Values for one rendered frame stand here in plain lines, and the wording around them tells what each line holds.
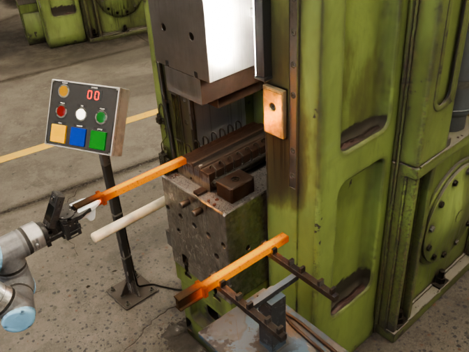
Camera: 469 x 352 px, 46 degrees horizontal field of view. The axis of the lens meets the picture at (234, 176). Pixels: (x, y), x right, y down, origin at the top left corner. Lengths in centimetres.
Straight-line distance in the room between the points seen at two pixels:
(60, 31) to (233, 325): 532
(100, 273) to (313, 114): 184
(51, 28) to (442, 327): 529
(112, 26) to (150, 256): 408
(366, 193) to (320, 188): 41
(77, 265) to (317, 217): 176
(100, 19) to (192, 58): 498
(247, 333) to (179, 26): 102
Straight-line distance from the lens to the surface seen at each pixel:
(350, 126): 194
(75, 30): 679
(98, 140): 231
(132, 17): 686
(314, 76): 167
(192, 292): 159
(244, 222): 203
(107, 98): 231
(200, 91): 186
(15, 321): 172
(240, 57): 187
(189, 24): 180
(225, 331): 186
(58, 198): 175
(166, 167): 196
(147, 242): 333
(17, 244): 175
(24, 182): 418
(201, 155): 214
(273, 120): 182
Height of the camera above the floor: 207
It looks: 33 degrees down
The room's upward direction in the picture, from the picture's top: 4 degrees counter-clockwise
